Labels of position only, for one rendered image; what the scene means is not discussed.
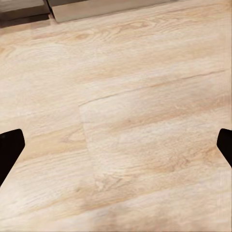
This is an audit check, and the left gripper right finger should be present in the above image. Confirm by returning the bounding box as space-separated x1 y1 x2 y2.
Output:
217 128 232 167

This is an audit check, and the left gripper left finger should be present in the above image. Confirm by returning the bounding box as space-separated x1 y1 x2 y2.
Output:
0 129 25 187

